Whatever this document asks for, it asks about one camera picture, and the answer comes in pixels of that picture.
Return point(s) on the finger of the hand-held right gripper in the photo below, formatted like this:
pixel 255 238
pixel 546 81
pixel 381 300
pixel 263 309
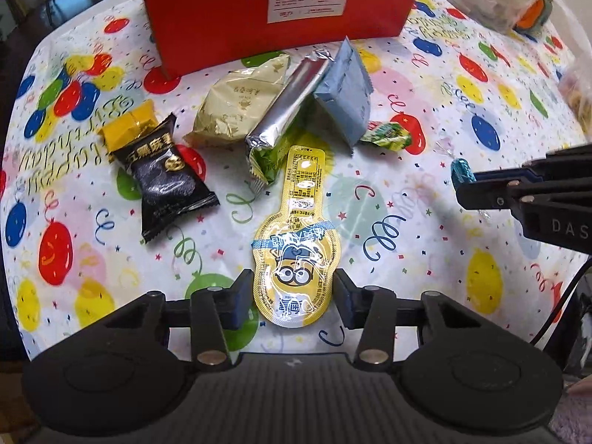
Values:
pixel 485 196
pixel 508 176

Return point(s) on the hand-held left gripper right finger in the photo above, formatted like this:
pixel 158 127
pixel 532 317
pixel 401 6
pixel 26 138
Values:
pixel 349 305

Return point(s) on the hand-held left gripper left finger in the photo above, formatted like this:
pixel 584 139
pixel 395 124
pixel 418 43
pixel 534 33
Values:
pixel 238 305

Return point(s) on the blue candy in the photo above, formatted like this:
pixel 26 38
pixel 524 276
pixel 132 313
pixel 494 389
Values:
pixel 461 170

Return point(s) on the yellow cartoon pouch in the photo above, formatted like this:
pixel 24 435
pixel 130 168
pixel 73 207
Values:
pixel 296 222

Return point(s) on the green candy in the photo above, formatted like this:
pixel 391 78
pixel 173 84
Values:
pixel 386 135

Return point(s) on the black snack packet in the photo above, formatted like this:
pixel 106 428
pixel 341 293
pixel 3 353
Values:
pixel 169 185

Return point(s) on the grey-blue snack packet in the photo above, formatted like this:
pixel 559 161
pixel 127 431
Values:
pixel 344 97

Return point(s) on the yellow candy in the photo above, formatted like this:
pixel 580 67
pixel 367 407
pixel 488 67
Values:
pixel 129 125

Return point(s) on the red cardboard box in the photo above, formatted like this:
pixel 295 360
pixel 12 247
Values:
pixel 222 18

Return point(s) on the balloon print tablecloth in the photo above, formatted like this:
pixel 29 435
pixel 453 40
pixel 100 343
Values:
pixel 416 249

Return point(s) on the clear plastic bag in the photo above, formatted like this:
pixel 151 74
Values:
pixel 578 92

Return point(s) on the orange toy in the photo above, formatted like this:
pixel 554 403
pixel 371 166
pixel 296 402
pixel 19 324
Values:
pixel 532 16

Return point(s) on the beige snack packet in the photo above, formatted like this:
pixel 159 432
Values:
pixel 231 106

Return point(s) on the silver green snack packet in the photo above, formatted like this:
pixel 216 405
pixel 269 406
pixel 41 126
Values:
pixel 286 101

